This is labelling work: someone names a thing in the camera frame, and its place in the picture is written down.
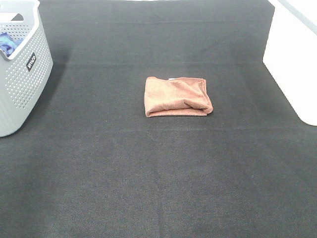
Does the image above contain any brown microfiber towel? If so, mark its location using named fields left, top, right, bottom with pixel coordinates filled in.
left=144, top=76, right=213, bottom=118

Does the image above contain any blue cloth in basket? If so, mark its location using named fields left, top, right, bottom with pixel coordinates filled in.
left=0, top=32, right=23, bottom=57

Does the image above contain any white plastic bin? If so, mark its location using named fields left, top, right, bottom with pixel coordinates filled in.
left=263, top=0, right=317, bottom=126

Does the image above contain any grey perforated laundry basket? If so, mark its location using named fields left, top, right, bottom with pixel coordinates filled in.
left=0, top=0, right=53, bottom=137

